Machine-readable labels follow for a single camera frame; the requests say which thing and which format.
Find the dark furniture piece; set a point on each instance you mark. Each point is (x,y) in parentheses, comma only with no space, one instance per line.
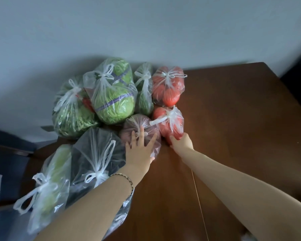
(298,77)

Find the person's left forearm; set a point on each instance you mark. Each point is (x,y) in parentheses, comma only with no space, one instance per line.
(90,210)

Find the person's left hand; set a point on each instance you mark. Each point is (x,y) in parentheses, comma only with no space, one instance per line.
(138,160)

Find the person's right hand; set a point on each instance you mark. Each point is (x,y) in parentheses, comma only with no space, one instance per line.
(184,146)

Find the person's left little finger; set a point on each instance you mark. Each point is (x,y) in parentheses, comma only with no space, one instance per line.
(128,149)

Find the person's left middle finger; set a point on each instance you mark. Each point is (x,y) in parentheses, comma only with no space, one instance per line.
(142,136)

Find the small bag of tomatoes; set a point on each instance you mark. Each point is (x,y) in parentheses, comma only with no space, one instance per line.
(169,121)

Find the bag of leafy greens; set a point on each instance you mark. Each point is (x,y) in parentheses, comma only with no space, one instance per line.
(72,115)

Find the bag of pale green vegetable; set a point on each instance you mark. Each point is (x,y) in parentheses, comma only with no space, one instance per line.
(52,183)

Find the person's right thumb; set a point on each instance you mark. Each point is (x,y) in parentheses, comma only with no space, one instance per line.
(173,141)

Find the person's left thumb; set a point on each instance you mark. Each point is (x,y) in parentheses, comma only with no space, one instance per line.
(153,160)

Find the dark wooden chair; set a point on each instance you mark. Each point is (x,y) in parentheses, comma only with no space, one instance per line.
(7,158)

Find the clear bag of dark vegetables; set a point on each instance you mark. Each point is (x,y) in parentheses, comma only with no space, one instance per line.
(97,153)

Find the bag of dark green vegetables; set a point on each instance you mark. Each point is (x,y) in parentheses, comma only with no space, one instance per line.
(144,97)

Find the large bag of tomatoes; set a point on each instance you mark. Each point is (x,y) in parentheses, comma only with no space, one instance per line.
(166,87)

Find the bagged cabbage with purple tape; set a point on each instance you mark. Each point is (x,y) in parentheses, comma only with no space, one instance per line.
(112,97)

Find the bag of purple onions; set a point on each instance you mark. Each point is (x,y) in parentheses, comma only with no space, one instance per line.
(133,125)

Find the person's right forearm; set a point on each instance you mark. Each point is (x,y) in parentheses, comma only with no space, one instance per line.
(240,193)

